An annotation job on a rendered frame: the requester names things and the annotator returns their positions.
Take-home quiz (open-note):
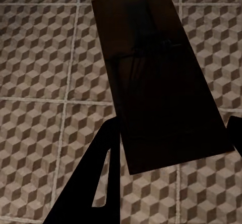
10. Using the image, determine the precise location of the mousetrap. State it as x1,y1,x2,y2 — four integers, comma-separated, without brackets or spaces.
91,0,236,176

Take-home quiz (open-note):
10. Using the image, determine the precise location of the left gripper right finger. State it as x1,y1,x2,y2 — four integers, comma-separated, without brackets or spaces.
227,116,242,157

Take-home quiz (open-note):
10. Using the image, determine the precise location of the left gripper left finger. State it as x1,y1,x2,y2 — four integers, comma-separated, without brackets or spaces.
43,116,120,224

